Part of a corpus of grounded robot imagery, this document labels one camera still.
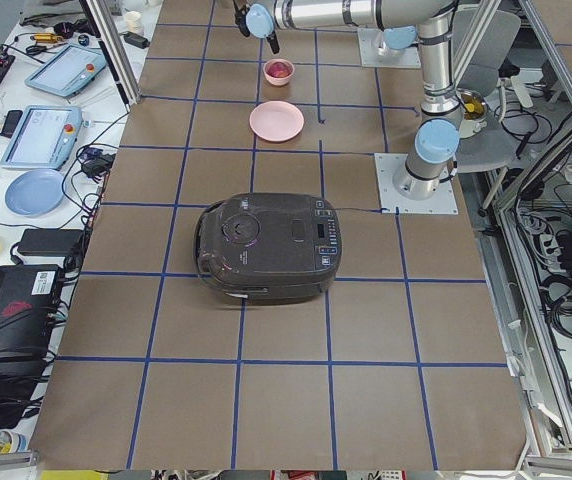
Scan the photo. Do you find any pink bowl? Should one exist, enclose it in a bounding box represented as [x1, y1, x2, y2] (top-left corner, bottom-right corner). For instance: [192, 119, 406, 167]
[263, 59, 295, 87]

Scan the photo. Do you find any red apple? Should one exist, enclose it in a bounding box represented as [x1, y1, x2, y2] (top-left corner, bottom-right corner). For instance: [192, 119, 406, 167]
[265, 60, 291, 78]

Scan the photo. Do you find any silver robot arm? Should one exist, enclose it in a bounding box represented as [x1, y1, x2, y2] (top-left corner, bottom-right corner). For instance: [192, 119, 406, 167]
[233, 0, 499, 201]

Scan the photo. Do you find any pink plate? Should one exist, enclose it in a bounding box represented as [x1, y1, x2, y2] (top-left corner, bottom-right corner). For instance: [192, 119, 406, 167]
[249, 101, 305, 143]

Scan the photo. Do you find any blue plate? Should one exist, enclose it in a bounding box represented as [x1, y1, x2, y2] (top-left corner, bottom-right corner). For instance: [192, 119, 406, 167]
[5, 169, 64, 217]

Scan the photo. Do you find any white paper cup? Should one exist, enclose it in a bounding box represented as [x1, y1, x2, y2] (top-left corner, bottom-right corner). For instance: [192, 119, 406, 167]
[123, 10, 143, 34]

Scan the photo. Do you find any teach pendant upper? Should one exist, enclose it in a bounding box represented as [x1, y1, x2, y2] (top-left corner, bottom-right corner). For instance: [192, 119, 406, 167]
[24, 45, 107, 98]

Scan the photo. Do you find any teach pendant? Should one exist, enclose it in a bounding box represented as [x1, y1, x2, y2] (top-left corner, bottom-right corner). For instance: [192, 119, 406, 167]
[0, 105, 83, 170]
[24, 45, 107, 98]

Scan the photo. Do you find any black rice cooker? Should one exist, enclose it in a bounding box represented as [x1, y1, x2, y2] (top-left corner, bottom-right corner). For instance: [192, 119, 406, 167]
[194, 192, 342, 301]

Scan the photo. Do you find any metal pot with yellow content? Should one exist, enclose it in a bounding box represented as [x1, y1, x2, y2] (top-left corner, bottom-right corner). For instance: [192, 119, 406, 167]
[458, 89, 488, 139]

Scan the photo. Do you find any grey office chair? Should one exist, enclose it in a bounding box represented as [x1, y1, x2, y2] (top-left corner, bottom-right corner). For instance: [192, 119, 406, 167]
[453, 9, 517, 174]

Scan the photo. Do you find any teach pendant lower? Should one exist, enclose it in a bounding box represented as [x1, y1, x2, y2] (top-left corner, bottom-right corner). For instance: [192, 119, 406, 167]
[0, 105, 83, 170]

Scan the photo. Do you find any black phone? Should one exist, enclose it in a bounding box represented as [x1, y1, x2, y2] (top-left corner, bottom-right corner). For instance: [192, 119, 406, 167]
[1, 110, 23, 138]

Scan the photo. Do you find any black power brick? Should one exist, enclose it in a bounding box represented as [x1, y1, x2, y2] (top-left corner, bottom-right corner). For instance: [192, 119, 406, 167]
[16, 229, 83, 257]

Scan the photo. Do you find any black computer box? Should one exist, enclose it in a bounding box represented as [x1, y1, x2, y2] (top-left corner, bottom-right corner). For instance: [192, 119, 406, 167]
[0, 264, 64, 362]

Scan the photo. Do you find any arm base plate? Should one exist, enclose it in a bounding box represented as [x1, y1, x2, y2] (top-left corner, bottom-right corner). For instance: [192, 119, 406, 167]
[357, 26, 420, 69]
[374, 153, 459, 215]

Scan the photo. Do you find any aluminium frame post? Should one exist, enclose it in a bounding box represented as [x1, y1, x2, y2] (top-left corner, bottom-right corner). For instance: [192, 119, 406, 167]
[79, 0, 141, 106]

